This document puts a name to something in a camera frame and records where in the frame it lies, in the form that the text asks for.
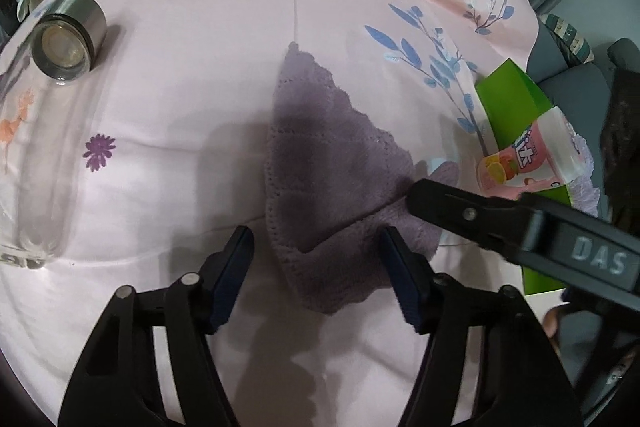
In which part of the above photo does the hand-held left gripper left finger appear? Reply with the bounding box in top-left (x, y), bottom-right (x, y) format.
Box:
top-left (57, 225), bottom-right (256, 427)

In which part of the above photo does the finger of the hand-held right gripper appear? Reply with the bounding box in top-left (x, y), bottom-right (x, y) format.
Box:
top-left (406, 178), bottom-right (546, 258)

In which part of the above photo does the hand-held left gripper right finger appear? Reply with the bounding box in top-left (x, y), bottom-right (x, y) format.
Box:
top-left (382, 226), bottom-right (583, 427)

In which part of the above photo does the pink plastic jar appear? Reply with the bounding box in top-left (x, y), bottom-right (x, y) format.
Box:
top-left (476, 106), bottom-right (587, 202)

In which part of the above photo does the green box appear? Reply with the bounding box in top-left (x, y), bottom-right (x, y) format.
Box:
top-left (474, 59), bottom-right (573, 295)

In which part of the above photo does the purple knitted cloth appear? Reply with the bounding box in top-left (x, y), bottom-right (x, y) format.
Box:
top-left (263, 43), bottom-right (461, 319)

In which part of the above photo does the person's right hand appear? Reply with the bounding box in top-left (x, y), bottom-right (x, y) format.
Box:
top-left (542, 306), bottom-right (560, 339)

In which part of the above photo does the white lace cloth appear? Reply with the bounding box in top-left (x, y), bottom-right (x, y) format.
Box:
top-left (567, 134), bottom-right (601, 215)

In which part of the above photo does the dark cloth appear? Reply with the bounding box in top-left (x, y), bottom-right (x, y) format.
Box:
top-left (597, 39), bottom-right (640, 233)

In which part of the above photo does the grey sofa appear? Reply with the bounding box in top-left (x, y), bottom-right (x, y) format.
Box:
top-left (525, 22), bottom-right (640, 138)

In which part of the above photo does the pink floral bed sheet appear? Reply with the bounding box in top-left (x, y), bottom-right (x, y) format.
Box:
top-left (0, 0), bottom-right (541, 427)

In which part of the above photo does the patterned cushion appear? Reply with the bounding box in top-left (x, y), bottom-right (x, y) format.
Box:
top-left (542, 13), bottom-right (596, 68)

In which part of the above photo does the glass bottle steel cap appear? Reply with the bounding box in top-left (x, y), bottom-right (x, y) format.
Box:
top-left (0, 0), bottom-right (107, 270)

